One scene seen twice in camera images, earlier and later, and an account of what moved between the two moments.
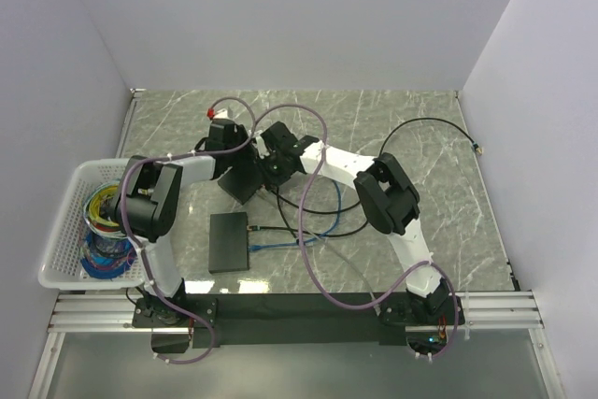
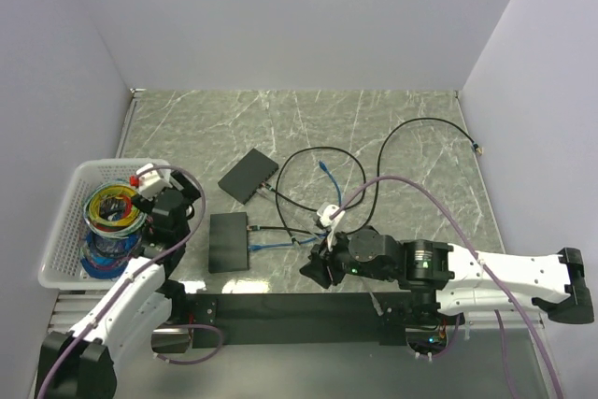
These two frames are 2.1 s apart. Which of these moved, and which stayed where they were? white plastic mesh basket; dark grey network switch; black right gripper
Moved: black right gripper
Stayed: white plastic mesh basket; dark grey network switch
